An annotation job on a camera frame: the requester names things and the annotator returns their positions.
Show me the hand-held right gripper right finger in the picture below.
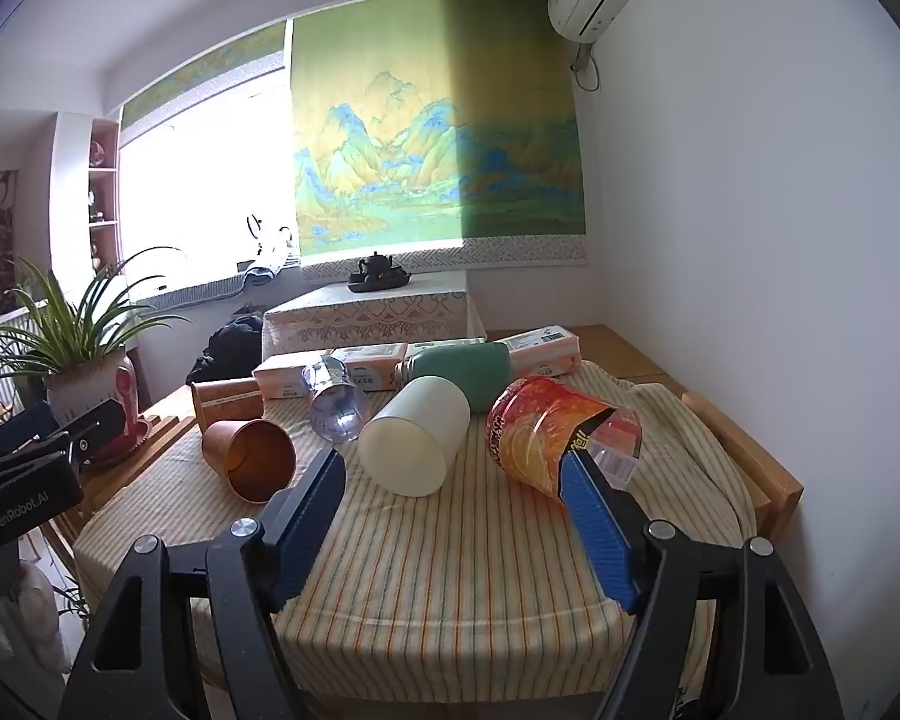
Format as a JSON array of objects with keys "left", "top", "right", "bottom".
[{"left": 559, "top": 452, "right": 845, "bottom": 720}]

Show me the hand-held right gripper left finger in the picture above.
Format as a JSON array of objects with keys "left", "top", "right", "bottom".
[{"left": 58, "top": 448, "right": 347, "bottom": 720}]

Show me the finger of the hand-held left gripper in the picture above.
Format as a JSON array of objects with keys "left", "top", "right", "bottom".
[
  {"left": 0, "top": 399, "right": 61, "bottom": 460},
  {"left": 64, "top": 397, "right": 127, "bottom": 478}
]

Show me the brown cup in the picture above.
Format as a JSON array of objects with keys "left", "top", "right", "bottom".
[
  {"left": 201, "top": 418, "right": 298, "bottom": 503},
  {"left": 190, "top": 379, "right": 266, "bottom": 428}
]

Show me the orange printed plastic cup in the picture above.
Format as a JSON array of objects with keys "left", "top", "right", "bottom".
[{"left": 484, "top": 375, "right": 644, "bottom": 502}]

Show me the clear plastic cup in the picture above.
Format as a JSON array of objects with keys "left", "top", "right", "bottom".
[{"left": 300, "top": 357, "right": 369, "bottom": 444}]

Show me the white cup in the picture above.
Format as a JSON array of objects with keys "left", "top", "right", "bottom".
[{"left": 358, "top": 375, "right": 472, "bottom": 497}]

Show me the white and red plant pot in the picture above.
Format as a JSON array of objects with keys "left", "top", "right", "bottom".
[{"left": 43, "top": 349, "right": 140, "bottom": 458}]

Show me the red pot saucer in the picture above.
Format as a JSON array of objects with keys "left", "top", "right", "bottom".
[{"left": 82, "top": 420, "right": 155, "bottom": 467}]

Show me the wooden slatted tray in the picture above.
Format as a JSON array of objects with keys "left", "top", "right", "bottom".
[{"left": 82, "top": 388, "right": 200, "bottom": 512}]

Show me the green spider plant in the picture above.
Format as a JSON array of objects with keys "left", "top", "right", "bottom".
[{"left": 0, "top": 246, "right": 193, "bottom": 392}]

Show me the striped tablecloth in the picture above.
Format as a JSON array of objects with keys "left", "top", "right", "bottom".
[{"left": 73, "top": 356, "right": 758, "bottom": 685}]

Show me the black bag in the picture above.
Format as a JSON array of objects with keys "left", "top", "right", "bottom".
[{"left": 186, "top": 313, "right": 266, "bottom": 386}]

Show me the wooden table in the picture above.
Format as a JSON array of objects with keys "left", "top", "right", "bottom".
[{"left": 486, "top": 324, "right": 806, "bottom": 541}]

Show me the green insulated bottle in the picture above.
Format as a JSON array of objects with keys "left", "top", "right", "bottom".
[{"left": 394, "top": 343, "right": 513, "bottom": 415}]

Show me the patterned cloth covered box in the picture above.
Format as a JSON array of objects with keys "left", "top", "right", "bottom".
[{"left": 261, "top": 285, "right": 488, "bottom": 370}]

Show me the blue folded cloth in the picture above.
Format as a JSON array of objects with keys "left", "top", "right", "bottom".
[{"left": 240, "top": 255, "right": 302, "bottom": 288}]

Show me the white kettle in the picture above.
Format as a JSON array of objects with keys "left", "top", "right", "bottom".
[{"left": 246, "top": 211, "right": 298, "bottom": 260}]

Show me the black teapot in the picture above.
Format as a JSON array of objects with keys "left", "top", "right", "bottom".
[{"left": 356, "top": 251, "right": 398, "bottom": 283}]

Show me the narrow landscape roller blind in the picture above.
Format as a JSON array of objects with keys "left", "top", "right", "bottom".
[{"left": 120, "top": 21, "right": 290, "bottom": 133}]

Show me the landscape painting roller blind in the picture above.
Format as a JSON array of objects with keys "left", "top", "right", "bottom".
[{"left": 289, "top": 0, "right": 590, "bottom": 275}]

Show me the white wall shelf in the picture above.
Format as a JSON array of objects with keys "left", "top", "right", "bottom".
[{"left": 86, "top": 116, "right": 122, "bottom": 272}]

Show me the air conditioner cable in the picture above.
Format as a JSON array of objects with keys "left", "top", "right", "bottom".
[{"left": 570, "top": 40, "right": 605, "bottom": 92}]

